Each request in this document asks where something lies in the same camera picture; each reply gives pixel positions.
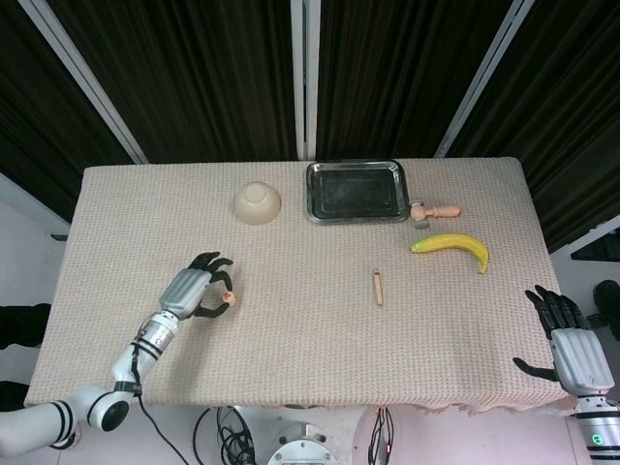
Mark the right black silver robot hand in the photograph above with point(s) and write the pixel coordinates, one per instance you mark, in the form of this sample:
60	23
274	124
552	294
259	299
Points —
579	358

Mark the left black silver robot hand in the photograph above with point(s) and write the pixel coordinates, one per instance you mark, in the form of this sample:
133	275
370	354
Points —
186	290

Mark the silver robot base flange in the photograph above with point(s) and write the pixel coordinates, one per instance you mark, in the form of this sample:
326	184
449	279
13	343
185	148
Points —
302	448

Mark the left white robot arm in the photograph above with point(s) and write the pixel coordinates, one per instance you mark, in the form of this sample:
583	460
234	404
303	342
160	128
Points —
97	404

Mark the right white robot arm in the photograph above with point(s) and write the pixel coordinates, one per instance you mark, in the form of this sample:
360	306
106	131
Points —
596	431

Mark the upturned beige ceramic bowl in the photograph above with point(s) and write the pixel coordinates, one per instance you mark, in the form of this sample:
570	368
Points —
258	203

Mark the small black table clip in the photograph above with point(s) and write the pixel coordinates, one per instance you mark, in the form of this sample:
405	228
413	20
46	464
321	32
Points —
59	237

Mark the beige woven tablecloth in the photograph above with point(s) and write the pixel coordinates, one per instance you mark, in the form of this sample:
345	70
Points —
339	349

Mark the yellow green banana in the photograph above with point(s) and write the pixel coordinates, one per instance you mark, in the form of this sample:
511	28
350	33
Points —
450	242

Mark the wooden stick with red tip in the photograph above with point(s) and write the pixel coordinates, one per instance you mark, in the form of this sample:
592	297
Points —
379	288

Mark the rectangular steel tray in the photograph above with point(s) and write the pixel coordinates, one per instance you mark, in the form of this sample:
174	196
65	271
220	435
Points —
356	191

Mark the wooden toy mallet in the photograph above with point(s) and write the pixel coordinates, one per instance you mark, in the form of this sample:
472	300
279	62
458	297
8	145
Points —
436	211

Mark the dark curtain panel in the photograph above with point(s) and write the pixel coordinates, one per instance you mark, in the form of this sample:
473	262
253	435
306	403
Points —
194	72
571	121
387	72
48	121

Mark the white frame post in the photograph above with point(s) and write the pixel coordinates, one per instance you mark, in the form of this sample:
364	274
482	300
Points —
82	77
479	82
305	77

